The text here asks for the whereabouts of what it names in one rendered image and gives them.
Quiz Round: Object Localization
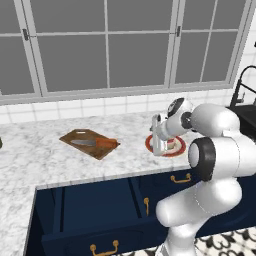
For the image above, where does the grey framed window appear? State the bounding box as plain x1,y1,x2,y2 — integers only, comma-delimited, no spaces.
0,0,256,106

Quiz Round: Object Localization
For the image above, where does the brown wooden cutting board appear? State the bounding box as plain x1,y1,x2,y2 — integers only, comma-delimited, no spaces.
59,128,121,161

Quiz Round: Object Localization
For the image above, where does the pale piece of meat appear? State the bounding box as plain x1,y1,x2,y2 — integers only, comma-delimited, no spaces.
165,138,178,150

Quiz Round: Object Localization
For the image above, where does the black sink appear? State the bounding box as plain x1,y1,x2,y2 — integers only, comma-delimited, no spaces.
225,103,256,142

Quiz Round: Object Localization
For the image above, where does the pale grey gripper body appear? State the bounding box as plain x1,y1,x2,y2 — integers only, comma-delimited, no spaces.
150,125,169,157

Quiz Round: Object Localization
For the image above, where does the gold open drawer handle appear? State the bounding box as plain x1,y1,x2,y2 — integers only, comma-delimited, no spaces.
88,239,120,256

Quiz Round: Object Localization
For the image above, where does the black tap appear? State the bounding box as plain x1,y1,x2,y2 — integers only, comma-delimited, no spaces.
229,65,256,108

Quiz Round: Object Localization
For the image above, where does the navy cupboard door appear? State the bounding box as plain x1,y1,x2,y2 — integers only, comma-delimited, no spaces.
129,175,161,222

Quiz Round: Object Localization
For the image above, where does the gold closed drawer handle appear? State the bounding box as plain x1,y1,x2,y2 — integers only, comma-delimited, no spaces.
170,172,193,185

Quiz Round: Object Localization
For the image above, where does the gold upright cupboard handle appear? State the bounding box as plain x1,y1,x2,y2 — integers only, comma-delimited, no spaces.
143,196,151,217

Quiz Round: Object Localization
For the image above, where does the navy closed drawer front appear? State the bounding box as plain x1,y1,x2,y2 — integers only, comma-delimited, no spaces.
151,168,205,205

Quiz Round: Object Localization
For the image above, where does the orange handled knife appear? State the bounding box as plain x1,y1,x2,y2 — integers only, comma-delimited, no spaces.
70,137,121,150

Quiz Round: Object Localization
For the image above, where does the navy open drawer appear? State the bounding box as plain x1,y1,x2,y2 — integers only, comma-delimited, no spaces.
40,176,176,256

